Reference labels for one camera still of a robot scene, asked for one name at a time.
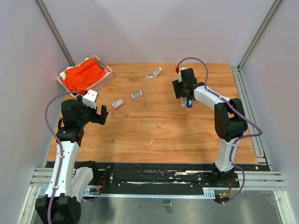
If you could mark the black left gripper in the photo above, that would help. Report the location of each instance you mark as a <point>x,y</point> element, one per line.
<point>99,118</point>

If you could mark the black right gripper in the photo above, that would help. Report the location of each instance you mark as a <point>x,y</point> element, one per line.
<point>176,87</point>

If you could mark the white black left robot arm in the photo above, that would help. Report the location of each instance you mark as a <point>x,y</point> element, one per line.
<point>61,203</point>

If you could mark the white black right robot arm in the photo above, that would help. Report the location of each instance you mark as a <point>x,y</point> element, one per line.
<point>228,122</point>

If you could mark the grey white stapler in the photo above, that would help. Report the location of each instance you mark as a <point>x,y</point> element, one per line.
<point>184,101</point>

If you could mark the pink plastic basket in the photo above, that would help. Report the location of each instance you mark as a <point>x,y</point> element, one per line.
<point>97,85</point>

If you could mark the orange cloth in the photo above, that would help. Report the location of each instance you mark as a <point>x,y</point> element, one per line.
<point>83,76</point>

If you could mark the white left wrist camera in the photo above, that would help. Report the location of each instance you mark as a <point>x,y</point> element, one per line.
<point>90,98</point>

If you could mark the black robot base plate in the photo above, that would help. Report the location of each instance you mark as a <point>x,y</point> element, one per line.
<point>154,178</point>

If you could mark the grey slotted cable duct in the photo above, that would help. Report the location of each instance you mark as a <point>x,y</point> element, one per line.
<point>92,192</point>

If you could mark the left aluminium frame post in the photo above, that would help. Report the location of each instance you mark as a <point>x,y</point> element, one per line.
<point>52,27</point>

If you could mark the aluminium frame post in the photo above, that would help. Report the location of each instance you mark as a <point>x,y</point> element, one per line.
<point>261,30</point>
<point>52,27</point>

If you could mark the right aluminium frame post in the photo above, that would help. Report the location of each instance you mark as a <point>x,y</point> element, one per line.
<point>261,30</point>

